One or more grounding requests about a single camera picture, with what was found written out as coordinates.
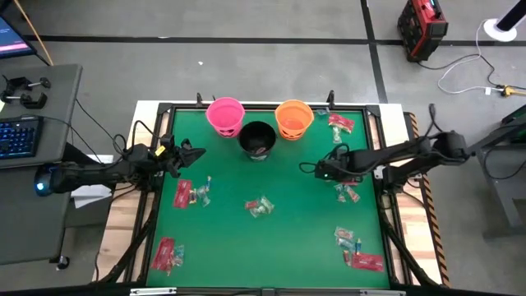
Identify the black C-clamp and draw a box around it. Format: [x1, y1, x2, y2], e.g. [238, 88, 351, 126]
[2, 75, 53, 95]
[0, 90, 48, 110]

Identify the yellow cable plug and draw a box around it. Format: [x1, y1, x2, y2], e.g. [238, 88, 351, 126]
[495, 84, 526, 99]

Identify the red black power station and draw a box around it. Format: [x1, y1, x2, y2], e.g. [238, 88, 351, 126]
[396, 0, 450, 63]

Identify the backlit black keyboard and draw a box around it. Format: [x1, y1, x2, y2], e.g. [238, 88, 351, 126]
[0, 115, 45, 160]

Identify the tower fan white base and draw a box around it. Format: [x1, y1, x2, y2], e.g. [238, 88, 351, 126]
[482, 0, 526, 43]

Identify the pink halloween bucket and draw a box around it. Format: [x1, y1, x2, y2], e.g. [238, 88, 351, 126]
[205, 96, 247, 139]

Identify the silver bracket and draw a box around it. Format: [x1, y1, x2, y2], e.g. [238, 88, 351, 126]
[129, 287, 178, 296]
[359, 289, 407, 296]

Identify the black floor cable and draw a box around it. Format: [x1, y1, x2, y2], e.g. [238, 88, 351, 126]
[417, 53, 526, 90]

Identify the computer monitor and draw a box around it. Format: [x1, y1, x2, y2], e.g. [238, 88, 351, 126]
[0, 15, 38, 60]

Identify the grey desk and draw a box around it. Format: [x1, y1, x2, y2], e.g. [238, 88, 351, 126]
[0, 63, 83, 266]

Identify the green table mat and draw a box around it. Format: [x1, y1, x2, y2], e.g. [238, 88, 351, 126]
[146, 107, 390, 289]

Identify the grey side table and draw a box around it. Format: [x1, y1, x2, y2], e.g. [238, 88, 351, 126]
[454, 104, 526, 240]

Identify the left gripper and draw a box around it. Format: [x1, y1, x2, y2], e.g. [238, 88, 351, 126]
[154, 132, 207, 178]

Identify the black computer mouse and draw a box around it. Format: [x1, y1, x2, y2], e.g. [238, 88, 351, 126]
[33, 163, 58, 197]

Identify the thin black desk cable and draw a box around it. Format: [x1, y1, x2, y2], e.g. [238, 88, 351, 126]
[43, 98, 124, 165]

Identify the orange halloween bucket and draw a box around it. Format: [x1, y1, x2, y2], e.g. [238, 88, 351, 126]
[274, 99, 316, 141]

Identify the white paper sheet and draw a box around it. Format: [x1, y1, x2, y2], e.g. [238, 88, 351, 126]
[70, 154, 115, 210]

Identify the black halloween bucket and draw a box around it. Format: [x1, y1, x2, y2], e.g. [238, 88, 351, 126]
[238, 120, 278, 161]

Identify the black yellow hazard strip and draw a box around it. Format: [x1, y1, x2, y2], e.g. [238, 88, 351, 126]
[406, 111, 452, 288]

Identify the black rig strut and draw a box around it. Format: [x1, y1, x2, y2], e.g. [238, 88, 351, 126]
[96, 207, 159, 285]
[377, 211, 440, 288]

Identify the white floor cable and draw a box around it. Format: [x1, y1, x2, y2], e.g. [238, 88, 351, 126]
[436, 19, 505, 95]

